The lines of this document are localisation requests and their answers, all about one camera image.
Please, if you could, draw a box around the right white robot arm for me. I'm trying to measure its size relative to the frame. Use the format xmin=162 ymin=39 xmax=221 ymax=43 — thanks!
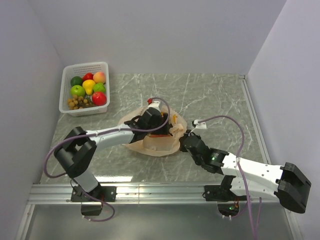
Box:
xmin=180 ymin=134 xmax=312 ymax=214

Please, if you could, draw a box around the light green round fruit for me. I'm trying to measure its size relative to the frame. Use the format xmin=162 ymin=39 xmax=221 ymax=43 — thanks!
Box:
xmin=93 ymin=82 xmax=106 ymax=94

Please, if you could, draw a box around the dark green fruit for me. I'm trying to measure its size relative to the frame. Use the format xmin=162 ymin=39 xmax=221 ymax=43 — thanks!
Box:
xmin=70 ymin=76 xmax=83 ymax=87

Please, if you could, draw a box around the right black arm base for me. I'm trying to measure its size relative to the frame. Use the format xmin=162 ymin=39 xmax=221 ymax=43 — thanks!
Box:
xmin=202 ymin=185 xmax=240 ymax=218

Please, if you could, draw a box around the white perforated plastic basket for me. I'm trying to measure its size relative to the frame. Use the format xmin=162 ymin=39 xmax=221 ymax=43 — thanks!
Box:
xmin=59 ymin=62 xmax=110 ymax=117

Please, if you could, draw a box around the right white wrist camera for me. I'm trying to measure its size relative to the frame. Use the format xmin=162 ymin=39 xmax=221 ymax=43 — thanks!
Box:
xmin=189 ymin=119 xmax=207 ymax=136

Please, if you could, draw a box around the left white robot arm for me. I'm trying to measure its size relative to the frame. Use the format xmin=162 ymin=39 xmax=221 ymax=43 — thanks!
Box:
xmin=54 ymin=107 xmax=170 ymax=201

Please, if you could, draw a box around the red apple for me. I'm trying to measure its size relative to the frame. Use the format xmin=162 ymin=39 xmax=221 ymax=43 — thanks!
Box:
xmin=91 ymin=91 xmax=107 ymax=106

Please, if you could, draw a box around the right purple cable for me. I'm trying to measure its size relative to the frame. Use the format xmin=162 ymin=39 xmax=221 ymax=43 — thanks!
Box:
xmin=197 ymin=115 xmax=263 ymax=240

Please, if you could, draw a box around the aluminium mounting rail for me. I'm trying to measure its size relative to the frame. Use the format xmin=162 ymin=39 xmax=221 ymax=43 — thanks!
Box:
xmin=14 ymin=182 xmax=292 ymax=240

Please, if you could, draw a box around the green apple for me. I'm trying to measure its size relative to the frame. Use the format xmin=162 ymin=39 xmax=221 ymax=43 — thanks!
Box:
xmin=70 ymin=85 xmax=86 ymax=97

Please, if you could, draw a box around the yellow pear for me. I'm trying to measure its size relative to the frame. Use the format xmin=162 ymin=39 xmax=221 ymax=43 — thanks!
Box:
xmin=82 ymin=79 xmax=96 ymax=96

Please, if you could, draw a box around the translucent orange plastic bag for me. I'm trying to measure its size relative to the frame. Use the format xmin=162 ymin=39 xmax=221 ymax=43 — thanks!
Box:
xmin=125 ymin=105 xmax=187 ymax=157

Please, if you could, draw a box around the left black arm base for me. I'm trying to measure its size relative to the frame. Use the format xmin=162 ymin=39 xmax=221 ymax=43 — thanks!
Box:
xmin=70 ymin=185 xmax=117 ymax=217

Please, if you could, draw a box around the peach fruit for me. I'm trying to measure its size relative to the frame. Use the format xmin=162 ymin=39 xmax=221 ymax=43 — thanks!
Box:
xmin=93 ymin=71 xmax=106 ymax=84

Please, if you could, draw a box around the red fruit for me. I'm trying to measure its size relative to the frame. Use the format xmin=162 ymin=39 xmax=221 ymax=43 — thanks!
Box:
xmin=82 ymin=72 xmax=94 ymax=81

